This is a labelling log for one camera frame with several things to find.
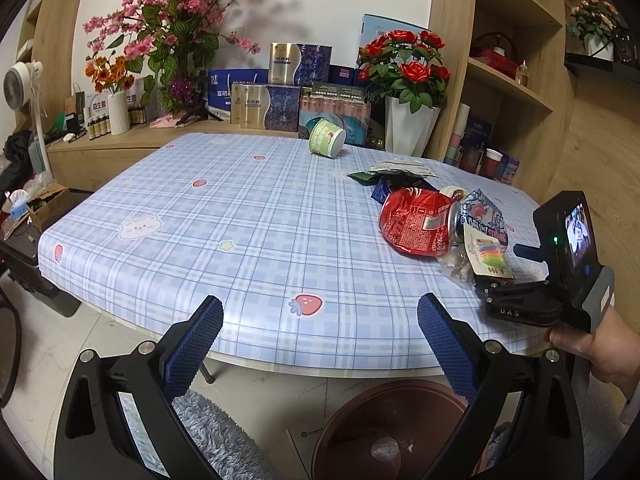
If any red basket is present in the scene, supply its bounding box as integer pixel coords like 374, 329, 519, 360
470, 32, 521, 81

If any light blue flat box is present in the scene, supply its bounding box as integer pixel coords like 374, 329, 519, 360
360, 13, 431, 68

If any white printed packet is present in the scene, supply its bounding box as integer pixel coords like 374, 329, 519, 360
370, 159, 439, 179

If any white desk fan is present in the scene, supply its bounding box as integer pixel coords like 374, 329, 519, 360
2, 60, 53, 176

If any red paper cup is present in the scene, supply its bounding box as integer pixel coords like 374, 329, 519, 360
480, 148, 503, 178

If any stack of pastel cups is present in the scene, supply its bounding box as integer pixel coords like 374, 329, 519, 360
444, 102, 472, 167

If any person's right hand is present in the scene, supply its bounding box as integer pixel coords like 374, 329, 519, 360
547, 311, 640, 387

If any cardboard box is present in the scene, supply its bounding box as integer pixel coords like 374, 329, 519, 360
27, 182, 76, 228

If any dark clothing pile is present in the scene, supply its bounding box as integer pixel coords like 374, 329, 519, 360
2, 129, 33, 193

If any dark green box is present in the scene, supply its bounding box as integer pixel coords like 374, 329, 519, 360
311, 82, 367, 103

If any white angular vase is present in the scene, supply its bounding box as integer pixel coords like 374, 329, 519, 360
384, 95, 442, 158

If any orange flower bunch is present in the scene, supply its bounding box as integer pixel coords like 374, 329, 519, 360
84, 54, 136, 96

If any dark blue shelf box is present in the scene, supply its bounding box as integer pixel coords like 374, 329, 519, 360
462, 115, 493, 161

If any purple blue small box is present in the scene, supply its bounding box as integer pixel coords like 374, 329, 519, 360
497, 150, 522, 186

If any crushed red snack bag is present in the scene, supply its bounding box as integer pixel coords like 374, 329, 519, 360
378, 186, 463, 256

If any green paper cup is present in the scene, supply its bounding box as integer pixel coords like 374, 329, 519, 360
308, 118, 347, 157

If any blue white tissue pack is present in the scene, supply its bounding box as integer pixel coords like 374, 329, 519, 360
5, 190, 31, 221

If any pink blossom bouquet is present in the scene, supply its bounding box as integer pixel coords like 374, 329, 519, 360
82, 0, 293, 117

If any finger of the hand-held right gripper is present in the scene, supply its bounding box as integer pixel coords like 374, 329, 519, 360
473, 275, 564, 331
513, 242, 546, 261

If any black wall shelf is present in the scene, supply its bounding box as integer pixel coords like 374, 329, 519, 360
565, 57, 640, 85

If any pink and teal bottle pack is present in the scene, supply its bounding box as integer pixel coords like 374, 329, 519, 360
298, 87, 373, 146

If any brown glass cup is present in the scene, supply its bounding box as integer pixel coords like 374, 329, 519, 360
459, 147, 483, 173

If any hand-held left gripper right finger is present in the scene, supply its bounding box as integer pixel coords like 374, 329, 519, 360
417, 292, 586, 480

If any red rose bouquet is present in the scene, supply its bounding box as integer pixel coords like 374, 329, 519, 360
356, 30, 451, 113

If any small black tripod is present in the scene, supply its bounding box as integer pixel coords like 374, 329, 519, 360
177, 77, 223, 123

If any black case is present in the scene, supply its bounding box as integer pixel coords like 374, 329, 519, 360
0, 232, 81, 318

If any purple tinsel flower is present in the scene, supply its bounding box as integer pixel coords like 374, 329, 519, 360
167, 77, 198, 111

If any kraft paper bag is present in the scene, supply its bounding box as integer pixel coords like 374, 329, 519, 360
64, 82, 87, 128

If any white green printed box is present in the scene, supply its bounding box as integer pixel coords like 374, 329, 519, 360
84, 91, 112, 121

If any peach rose potted plant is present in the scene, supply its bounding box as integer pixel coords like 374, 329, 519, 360
570, 0, 621, 61

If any wooden sideboard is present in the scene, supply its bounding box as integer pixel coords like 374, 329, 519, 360
45, 120, 301, 193

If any row of small brown bottles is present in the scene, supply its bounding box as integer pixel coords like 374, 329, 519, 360
87, 105, 148, 141

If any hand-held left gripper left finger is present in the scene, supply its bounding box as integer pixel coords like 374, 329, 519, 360
54, 295, 225, 480

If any dark blue snack packet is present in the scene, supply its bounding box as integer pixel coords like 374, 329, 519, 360
371, 176, 402, 204

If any wooden shelf unit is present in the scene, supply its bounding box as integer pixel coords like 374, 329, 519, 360
425, 0, 581, 201

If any brown plastic bin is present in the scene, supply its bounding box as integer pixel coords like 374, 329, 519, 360
311, 379, 476, 480

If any blue and white box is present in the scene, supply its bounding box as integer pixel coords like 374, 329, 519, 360
206, 67, 271, 113

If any white ribbed vase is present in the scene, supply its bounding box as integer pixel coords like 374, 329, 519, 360
107, 91, 132, 136

